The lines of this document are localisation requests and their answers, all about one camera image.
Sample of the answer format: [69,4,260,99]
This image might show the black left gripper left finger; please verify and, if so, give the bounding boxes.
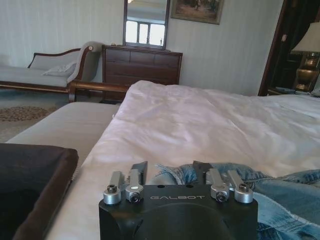
[102,160,149,205]

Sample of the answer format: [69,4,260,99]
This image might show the wooden bed footboard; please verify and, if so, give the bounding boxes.
[67,79,131,103]

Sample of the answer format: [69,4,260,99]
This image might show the white duvet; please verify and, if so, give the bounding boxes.
[46,80,320,240]

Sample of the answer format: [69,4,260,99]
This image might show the patterned floor rug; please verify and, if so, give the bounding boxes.
[0,87,71,144]

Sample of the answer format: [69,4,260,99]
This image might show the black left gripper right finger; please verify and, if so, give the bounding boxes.
[192,159,254,204]

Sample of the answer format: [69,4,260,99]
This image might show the dark wooden door frame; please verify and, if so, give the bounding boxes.
[257,0,292,97]

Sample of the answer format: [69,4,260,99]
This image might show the blue denim garment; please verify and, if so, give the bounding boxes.
[151,161,320,240]

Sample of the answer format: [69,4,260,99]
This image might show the grey throw pillow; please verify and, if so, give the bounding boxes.
[41,62,77,77]

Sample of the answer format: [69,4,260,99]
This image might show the framed landscape painting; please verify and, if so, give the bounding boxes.
[170,0,225,25]

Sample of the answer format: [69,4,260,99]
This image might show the white bed mattress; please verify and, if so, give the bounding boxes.
[5,101,121,168]

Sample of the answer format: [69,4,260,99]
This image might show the dark brown cushion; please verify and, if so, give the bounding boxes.
[0,142,80,240]

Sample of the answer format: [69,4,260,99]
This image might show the wooden framed mirror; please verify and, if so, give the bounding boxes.
[121,0,171,50]

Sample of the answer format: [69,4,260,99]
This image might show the grey chaise longue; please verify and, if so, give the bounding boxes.
[0,41,106,94]

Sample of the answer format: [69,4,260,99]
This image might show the brass table lamp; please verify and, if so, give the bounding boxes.
[289,23,320,92]

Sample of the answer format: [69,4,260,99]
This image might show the dark wooden dresser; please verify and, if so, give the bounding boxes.
[101,44,184,102]

